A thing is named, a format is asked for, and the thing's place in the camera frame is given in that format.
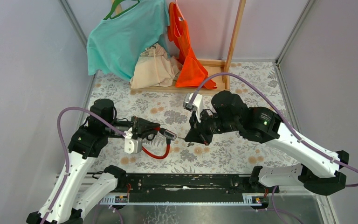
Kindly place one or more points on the aluminium frame rail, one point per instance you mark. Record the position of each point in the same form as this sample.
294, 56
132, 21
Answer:
110, 198

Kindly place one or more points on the black headed key bunch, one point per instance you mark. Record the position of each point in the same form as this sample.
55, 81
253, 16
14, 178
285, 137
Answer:
188, 143

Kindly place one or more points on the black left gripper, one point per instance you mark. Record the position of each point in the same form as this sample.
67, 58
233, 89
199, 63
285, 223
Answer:
143, 128

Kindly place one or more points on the red cable lock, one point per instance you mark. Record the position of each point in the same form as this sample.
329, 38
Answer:
169, 136

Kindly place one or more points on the beige cloth bag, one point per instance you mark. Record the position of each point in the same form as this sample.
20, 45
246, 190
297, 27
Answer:
155, 68

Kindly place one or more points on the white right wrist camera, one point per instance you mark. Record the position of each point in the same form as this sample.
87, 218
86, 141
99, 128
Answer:
197, 105

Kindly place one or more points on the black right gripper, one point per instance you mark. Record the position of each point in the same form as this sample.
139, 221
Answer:
197, 133

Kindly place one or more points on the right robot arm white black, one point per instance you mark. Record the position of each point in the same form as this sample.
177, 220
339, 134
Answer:
316, 169

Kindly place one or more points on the orange garment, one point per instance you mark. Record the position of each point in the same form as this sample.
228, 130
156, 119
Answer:
193, 73

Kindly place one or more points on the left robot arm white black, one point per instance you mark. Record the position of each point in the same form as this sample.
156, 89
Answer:
64, 205

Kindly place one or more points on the green clothes hanger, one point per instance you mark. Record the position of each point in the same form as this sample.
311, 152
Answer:
117, 10

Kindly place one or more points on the teal t-shirt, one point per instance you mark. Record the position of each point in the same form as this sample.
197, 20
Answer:
115, 45

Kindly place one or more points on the black padlock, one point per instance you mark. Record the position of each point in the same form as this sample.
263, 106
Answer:
151, 137

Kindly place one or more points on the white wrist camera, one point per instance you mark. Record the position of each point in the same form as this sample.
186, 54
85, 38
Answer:
132, 143
197, 105

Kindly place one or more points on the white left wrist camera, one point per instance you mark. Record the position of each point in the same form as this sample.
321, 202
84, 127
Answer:
132, 143

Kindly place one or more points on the floral table mat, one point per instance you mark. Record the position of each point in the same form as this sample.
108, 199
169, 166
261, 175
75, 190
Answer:
228, 153

